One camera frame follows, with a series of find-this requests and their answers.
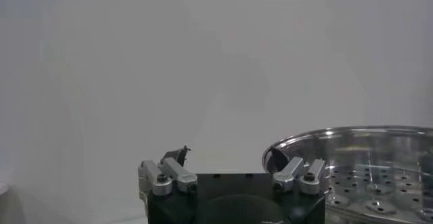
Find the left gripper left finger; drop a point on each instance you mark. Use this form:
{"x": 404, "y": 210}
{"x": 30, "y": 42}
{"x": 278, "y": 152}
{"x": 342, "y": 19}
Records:
{"x": 176, "y": 173}

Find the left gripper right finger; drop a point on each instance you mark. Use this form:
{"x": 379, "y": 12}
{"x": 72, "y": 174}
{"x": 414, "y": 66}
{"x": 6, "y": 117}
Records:
{"x": 291, "y": 174}

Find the stainless steel steamer basket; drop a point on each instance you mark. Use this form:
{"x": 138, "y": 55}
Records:
{"x": 372, "y": 151}

